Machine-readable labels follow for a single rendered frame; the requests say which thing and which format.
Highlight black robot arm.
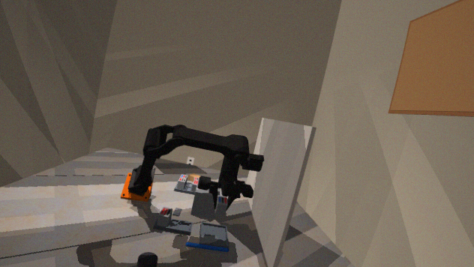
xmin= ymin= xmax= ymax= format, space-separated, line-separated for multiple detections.
xmin=128 ymin=124 xmax=264 ymax=197

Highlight blue rod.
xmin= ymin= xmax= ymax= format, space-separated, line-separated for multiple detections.
xmin=185 ymin=242 xmax=229 ymax=252

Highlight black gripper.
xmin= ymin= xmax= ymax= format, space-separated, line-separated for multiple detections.
xmin=198 ymin=166 xmax=254 ymax=210

